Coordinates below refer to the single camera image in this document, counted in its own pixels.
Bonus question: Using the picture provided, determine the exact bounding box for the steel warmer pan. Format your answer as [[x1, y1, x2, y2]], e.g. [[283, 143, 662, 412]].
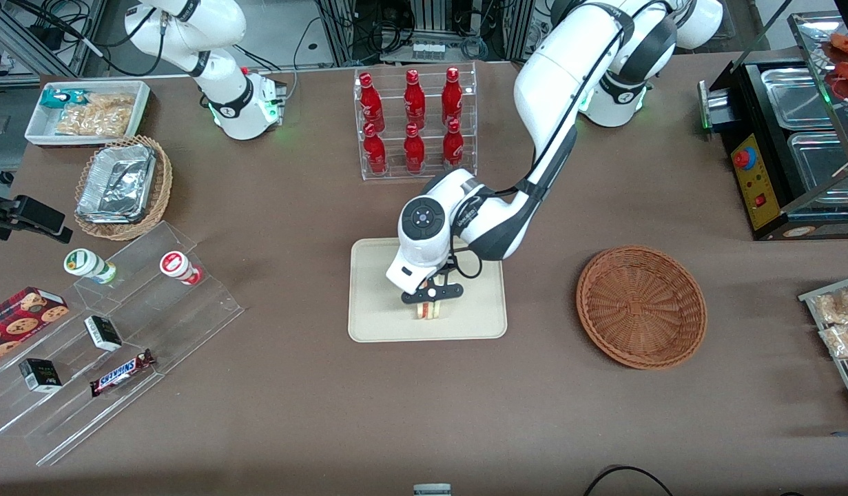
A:
[[760, 66, 839, 132], [787, 131, 848, 192]]

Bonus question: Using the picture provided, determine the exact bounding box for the red lid cup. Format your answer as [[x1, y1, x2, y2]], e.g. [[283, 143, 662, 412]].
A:
[[159, 251, 203, 286]]

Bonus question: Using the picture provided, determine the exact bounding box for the clear acrylic stepped display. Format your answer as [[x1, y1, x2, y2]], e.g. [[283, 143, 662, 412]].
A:
[[0, 220, 245, 467]]

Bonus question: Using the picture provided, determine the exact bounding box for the green lid cup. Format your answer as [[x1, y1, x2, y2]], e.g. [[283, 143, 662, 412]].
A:
[[63, 248, 118, 285]]

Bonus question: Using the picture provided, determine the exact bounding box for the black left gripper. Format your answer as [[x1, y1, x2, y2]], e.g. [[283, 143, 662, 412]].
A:
[[401, 265, 464, 305]]

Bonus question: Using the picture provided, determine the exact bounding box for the black cable loop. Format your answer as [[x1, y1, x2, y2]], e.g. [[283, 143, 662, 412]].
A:
[[582, 466, 676, 496]]

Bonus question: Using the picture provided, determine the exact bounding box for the clear bag of crackers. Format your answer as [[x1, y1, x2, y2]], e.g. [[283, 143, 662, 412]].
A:
[[55, 93, 136, 137]]

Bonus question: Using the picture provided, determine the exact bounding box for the small black box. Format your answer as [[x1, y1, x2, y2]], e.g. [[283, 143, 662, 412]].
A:
[[84, 315, 123, 352], [19, 358, 63, 393]]

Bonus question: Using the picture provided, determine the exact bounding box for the clear acrylic bottle rack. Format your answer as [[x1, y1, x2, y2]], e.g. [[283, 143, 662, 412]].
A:
[[353, 62, 478, 181]]

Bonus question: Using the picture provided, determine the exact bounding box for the red cola bottle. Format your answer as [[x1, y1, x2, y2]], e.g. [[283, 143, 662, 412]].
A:
[[442, 66, 464, 127], [403, 123, 426, 174], [442, 118, 465, 172], [404, 69, 426, 129], [363, 123, 388, 175], [359, 72, 386, 134]]

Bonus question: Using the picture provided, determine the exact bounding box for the white rectangular bin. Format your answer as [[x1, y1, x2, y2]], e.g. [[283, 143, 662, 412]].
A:
[[24, 80, 152, 149]]

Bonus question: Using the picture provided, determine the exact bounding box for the black food warmer case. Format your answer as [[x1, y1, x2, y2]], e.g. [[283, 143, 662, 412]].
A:
[[698, 10, 848, 242]]

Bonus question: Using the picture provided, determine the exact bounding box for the Snickers chocolate bar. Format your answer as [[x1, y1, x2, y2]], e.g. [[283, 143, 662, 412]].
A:
[[90, 349, 156, 398]]

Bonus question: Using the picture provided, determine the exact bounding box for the clear bagged snack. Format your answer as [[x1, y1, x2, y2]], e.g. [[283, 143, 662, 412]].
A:
[[820, 324, 848, 359], [811, 286, 848, 324]]

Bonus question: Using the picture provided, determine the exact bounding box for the teal snack packet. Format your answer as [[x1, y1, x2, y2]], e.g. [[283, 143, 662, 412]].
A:
[[40, 88, 87, 110]]

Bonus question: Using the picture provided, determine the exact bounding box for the red cookie box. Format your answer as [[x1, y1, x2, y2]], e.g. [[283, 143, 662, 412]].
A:
[[0, 287, 70, 366]]

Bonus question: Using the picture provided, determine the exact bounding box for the tray of packaged snacks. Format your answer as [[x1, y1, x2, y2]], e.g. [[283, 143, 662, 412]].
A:
[[799, 274, 848, 421]]

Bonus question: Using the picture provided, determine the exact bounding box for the round brown wicker basket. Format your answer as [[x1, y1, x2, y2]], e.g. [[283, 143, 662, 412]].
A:
[[577, 245, 708, 371]]

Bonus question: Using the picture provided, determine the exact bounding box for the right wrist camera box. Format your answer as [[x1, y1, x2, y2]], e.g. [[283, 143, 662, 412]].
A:
[[0, 195, 74, 245]]

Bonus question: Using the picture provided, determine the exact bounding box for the beige plastic tray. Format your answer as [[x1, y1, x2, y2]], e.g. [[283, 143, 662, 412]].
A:
[[348, 237, 508, 343]]

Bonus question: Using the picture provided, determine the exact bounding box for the aluminium foil container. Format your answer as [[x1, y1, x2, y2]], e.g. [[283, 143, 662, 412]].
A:
[[76, 143, 157, 225]]

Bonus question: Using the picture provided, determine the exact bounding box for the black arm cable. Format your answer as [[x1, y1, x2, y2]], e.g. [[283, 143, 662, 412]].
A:
[[451, 0, 676, 280]]

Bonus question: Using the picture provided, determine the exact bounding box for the oval tan wicker basket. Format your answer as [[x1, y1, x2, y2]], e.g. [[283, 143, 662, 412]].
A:
[[73, 135, 174, 241]]

